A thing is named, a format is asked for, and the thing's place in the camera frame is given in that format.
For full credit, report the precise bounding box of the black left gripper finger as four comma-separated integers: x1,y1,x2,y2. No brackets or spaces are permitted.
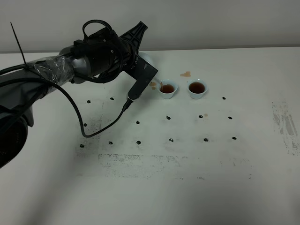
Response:
119,21,148,55

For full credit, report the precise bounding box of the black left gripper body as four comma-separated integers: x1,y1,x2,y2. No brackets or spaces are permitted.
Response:
118,35,141,70

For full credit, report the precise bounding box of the light blue porcelain teapot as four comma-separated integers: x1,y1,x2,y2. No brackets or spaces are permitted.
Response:
139,52,162,89

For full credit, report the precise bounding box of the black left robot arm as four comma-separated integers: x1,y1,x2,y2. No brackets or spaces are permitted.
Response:
0,20,150,166

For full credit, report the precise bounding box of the left light blue teacup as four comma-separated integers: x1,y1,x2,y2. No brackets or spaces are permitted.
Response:
158,79,178,99

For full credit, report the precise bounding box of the light blue teacup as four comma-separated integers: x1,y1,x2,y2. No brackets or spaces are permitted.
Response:
158,79,178,99
187,79,209,100

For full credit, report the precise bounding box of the right light blue teacup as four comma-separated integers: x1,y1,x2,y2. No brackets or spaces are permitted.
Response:
187,79,209,100

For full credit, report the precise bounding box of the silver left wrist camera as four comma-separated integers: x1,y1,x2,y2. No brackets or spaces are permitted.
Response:
125,55,158,101

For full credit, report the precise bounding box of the black cable tie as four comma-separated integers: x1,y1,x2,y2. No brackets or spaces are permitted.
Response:
10,22,28,68

